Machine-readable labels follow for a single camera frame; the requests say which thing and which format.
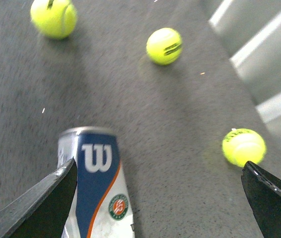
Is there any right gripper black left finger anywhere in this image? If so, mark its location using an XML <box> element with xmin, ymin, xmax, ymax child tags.
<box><xmin>0</xmin><ymin>159</ymin><xmax>77</xmax><ymax>238</ymax></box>

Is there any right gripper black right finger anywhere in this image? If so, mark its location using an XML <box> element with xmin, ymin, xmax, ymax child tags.
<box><xmin>241</xmin><ymin>161</ymin><xmax>281</xmax><ymax>238</ymax></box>

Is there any Wilson tennis ball can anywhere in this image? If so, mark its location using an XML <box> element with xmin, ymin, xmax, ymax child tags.
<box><xmin>58</xmin><ymin>126</ymin><xmax>135</xmax><ymax>238</ymax></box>

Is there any tennis ball with Roland Garros print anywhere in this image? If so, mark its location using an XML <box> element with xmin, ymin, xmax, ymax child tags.
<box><xmin>222</xmin><ymin>128</ymin><xmax>267</xmax><ymax>168</ymax></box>

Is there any yellow tennis ball bottom left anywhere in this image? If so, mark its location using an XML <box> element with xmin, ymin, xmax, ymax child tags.
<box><xmin>30</xmin><ymin>0</ymin><xmax>77</xmax><ymax>40</ymax></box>

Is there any tennis ball with HEAD TEAM print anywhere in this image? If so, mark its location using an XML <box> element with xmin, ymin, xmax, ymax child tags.
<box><xmin>146</xmin><ymin>28</ymin><xmax>182</xmax><ymax>65</ymax></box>

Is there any white pleated curtain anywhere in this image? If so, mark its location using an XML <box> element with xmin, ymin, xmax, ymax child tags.
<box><xmin>202</xmin><ymin>0</ymin><xmax>281</xmax><ymax>148</ymax></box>

